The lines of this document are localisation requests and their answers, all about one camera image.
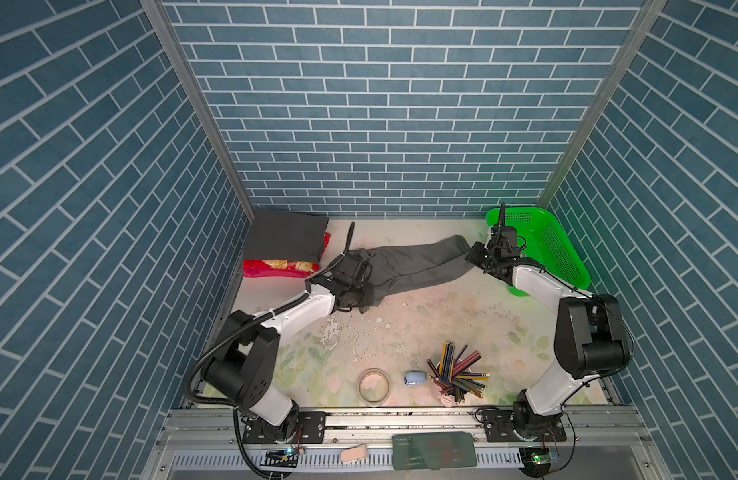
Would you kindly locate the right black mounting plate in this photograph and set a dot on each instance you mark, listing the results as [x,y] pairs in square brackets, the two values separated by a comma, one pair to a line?
[504,426]

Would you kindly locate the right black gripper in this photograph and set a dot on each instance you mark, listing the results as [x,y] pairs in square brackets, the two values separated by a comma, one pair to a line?
[473,254]

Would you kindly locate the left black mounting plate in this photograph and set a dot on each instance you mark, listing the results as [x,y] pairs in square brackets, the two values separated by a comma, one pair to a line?
[299,427]

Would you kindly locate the small blue pencil sharpener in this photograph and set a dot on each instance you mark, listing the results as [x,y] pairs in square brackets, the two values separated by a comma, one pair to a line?
[415,378]

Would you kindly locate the bundle of coloured pencils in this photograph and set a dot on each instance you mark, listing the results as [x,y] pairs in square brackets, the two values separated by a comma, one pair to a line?
[454,374]

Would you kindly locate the folded red t shirt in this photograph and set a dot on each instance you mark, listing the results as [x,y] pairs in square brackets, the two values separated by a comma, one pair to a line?
[273,267]

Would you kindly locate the folded dark grey t shirt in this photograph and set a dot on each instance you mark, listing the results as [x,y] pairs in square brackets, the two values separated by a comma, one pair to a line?
[280,221]

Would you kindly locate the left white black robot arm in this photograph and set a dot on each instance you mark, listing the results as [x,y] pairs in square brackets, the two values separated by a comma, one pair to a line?
[238,370]

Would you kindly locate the right small circuit board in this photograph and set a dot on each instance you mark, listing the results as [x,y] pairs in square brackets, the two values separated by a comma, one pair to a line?
[535,462]

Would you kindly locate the roll of clear tape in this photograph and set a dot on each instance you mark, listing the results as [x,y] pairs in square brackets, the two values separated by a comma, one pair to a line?
[373,387]

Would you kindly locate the green plastic basket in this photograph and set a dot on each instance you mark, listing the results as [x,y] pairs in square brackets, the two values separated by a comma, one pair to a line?
[547,242]

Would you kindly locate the black mounting plate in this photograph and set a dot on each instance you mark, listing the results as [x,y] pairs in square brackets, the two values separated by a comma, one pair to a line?
[504,426]
[299,427]

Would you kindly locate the pink eraser block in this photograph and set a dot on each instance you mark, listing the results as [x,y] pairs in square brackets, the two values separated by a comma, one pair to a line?
[354,454]

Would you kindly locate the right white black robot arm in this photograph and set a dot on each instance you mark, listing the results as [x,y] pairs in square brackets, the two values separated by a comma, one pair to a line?
[590,340]

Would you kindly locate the left small circuit board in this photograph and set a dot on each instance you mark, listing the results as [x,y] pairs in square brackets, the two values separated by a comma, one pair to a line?
[287,458]

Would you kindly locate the small circuit board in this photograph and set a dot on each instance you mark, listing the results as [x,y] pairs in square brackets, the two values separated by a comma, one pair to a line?
[535,462]
[287,458]

